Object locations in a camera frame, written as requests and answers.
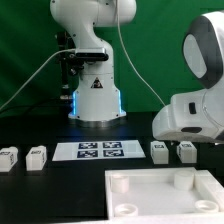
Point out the paper sheet with tags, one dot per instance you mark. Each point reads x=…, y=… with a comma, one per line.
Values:
x=98, y=150

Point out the black camera on stand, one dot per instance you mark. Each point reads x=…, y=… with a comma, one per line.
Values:
x=66, y=63

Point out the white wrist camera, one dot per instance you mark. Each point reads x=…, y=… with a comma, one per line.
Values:
x=191, y=117

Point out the white square tabletop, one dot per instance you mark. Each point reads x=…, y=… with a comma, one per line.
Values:
x=158, y=196

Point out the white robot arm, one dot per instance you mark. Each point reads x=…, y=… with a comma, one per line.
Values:
x=203, y=46

